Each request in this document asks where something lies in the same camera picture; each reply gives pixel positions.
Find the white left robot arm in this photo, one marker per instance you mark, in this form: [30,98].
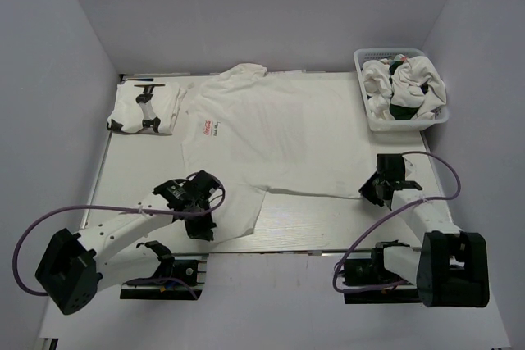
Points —
[77,266]

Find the folded white t-shirt black print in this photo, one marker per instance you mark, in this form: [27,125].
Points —
[146,107]

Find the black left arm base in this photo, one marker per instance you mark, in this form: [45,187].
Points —
[181,278]

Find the white plastic basket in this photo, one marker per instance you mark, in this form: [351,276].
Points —
[364,54]

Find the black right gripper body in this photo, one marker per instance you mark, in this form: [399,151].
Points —
[370,189]

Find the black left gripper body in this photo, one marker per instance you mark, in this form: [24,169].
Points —
[198,226]

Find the white t-shirt cartoon print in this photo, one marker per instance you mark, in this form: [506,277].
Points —
[403,88]

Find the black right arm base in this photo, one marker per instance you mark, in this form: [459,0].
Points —
[359,272]

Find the white t-shirt green trim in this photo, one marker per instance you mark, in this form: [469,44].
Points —
[258,132]

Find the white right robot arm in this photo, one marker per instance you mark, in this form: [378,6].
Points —
[450,269]

